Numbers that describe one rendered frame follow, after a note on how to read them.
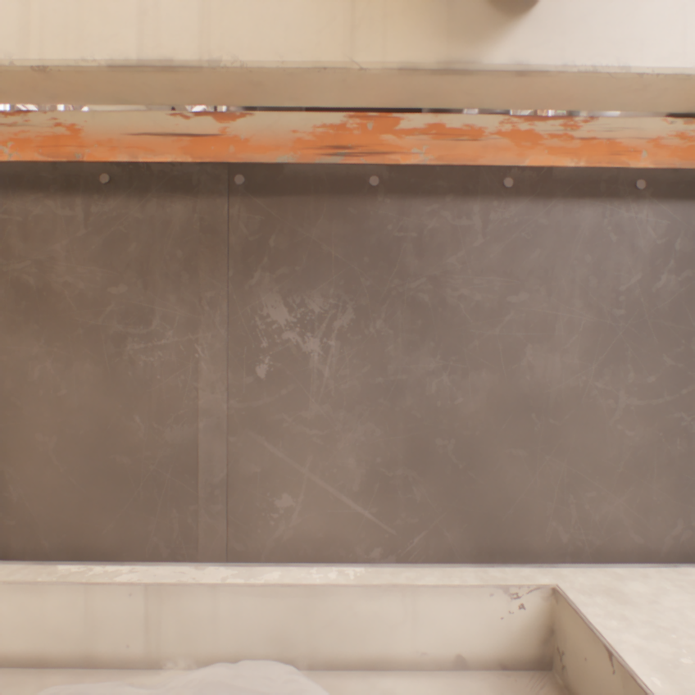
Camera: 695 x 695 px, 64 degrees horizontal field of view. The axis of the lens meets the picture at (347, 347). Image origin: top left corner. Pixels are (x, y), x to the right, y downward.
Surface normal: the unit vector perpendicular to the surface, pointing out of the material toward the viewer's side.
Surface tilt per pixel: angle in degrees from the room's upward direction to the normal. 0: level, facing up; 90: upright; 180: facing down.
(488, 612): 90
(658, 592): 0
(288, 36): 90
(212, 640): 90
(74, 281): 90
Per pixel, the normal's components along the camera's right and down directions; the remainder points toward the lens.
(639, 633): 0.01, -1.00
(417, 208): 0.01, 0.01
